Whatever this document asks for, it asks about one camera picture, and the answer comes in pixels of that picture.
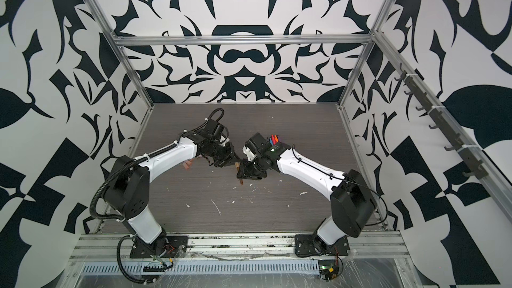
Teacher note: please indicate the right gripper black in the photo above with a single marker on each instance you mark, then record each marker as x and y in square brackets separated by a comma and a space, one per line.
[244, 172]

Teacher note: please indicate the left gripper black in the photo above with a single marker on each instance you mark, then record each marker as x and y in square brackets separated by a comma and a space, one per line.
[231, 158]

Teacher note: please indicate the tan cap brown pen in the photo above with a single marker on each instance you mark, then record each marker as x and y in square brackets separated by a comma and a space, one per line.
[239, 168]

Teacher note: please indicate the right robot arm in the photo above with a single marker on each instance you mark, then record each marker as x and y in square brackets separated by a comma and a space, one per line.
[352, 202]

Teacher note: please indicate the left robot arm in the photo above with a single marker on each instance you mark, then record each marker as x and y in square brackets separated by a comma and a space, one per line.
[127, 187]

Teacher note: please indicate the small circuit board right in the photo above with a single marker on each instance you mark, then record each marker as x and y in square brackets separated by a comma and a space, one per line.
[330, 270]

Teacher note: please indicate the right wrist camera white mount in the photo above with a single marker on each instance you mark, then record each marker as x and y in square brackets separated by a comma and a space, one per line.
[249, 154]

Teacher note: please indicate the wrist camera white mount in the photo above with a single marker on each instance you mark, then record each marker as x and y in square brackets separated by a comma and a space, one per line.
[224, 141]
[249, 154]

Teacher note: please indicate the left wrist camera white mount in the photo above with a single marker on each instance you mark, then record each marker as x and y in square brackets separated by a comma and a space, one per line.
[224, 141]

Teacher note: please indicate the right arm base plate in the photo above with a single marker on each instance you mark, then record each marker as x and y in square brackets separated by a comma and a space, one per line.
[310, 245]

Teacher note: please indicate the white slotted cable duct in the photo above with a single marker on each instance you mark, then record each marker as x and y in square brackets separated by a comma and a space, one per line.
[217, 267]

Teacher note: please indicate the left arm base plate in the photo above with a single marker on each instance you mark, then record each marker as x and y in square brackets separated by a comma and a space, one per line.
[160, 246]

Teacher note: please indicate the aluminium front rail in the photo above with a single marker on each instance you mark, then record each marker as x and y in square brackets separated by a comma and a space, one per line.
[247, 246]

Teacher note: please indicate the wall hook rail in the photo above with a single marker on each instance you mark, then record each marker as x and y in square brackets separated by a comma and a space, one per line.
[443, 121]

